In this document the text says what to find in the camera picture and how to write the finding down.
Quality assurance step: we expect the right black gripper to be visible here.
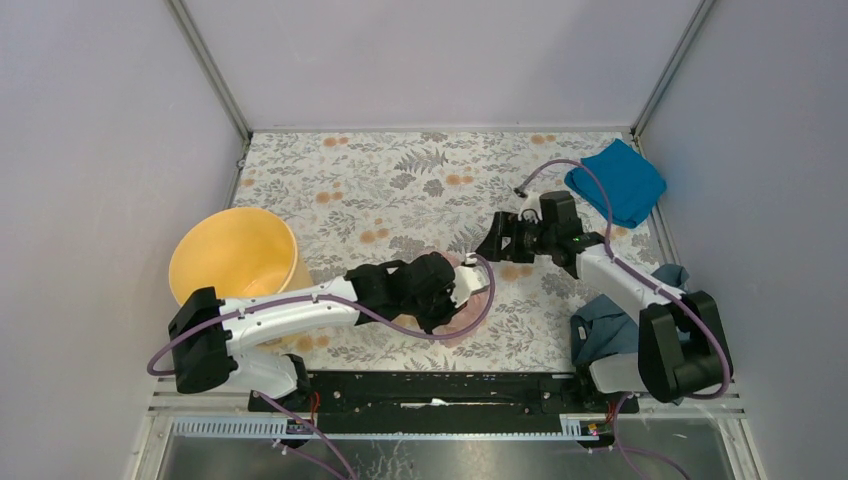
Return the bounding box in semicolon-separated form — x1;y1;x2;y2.
475;211;557;264

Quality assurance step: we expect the yellow plastic trash bin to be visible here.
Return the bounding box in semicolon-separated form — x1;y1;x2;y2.
168;207;314;305

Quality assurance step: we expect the pink plastic trash bag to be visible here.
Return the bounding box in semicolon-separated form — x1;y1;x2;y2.
408;301;486;340

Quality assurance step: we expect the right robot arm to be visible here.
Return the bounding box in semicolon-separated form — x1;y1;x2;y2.
475;191;732;412

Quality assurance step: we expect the floral patterned table mat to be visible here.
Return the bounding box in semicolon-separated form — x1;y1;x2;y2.
234;132;617;372

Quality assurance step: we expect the dark teal crumpled cloth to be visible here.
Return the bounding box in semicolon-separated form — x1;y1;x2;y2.
569;263;689;393

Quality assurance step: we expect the bright blue folded cloth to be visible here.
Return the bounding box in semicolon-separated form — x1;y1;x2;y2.
564;139;667;229

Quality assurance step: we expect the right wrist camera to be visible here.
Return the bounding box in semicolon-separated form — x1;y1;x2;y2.
514;188;543;224

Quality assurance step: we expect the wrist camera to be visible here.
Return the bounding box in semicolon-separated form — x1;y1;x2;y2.
514;188;543;224
451;253;494;306

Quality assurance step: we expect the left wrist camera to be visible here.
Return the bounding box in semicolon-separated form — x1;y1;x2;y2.
451;253;494;306

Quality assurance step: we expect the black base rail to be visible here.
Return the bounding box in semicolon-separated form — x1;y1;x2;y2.
278;370;619;435

